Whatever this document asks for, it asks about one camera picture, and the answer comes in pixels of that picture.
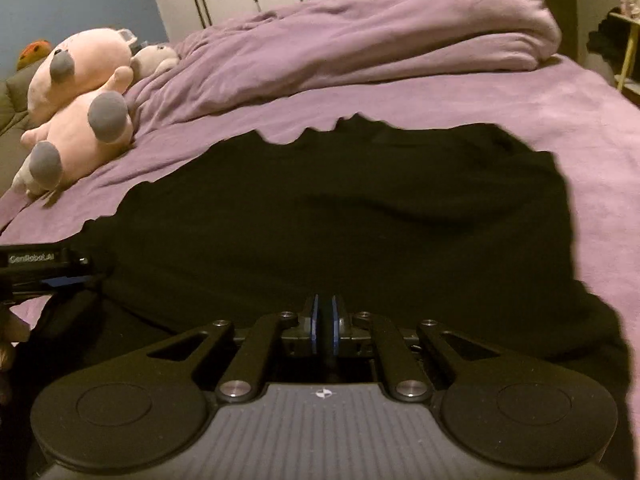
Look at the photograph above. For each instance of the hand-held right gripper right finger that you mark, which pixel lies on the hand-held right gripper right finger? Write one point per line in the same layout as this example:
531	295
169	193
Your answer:
336	331

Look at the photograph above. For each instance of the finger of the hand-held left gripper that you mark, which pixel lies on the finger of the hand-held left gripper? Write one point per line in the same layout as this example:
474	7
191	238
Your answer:
65	281

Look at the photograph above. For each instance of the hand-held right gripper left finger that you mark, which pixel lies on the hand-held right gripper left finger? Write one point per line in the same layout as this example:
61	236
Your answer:
313	331

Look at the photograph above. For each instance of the black garment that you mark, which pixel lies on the black garment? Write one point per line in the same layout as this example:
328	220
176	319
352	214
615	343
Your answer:
350	210

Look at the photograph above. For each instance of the person's left hand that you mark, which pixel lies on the person's left hand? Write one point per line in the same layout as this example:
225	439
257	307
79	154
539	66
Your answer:
11	332

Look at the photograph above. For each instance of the olive padded headboard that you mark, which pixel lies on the olive padded headboard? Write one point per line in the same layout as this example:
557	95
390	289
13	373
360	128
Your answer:
12	110

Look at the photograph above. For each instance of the pink plush toy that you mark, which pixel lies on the pink plush toy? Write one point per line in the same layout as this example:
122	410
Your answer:
80	105

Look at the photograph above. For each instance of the orange plush toy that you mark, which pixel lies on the orange plush toy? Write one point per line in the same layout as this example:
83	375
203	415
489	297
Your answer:
34	52

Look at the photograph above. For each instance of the grey plush toy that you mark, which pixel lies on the grey plush toy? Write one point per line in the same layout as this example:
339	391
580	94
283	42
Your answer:
155	60

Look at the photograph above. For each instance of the purple duvet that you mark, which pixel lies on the purple duvet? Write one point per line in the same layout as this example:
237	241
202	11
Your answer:
380	35

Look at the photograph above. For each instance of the purple bed sheet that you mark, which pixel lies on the purple bed sheet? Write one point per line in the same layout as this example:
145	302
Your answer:
590	125

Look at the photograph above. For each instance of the yellow shelf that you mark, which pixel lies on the yellow shelf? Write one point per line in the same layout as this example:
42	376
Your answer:
625	40

